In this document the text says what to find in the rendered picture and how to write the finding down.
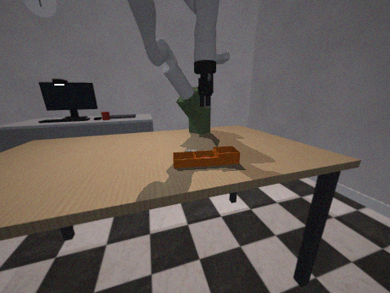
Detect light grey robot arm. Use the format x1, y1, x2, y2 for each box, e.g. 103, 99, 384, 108
127, 0, 230, 100

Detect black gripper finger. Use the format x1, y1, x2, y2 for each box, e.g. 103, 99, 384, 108
200, 74, 214, 108
198, 78, 204, 107

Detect orange open-top bins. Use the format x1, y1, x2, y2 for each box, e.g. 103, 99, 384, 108
173, 146, 240, 169

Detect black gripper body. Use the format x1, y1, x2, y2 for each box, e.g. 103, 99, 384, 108
194, 60, 216, 86

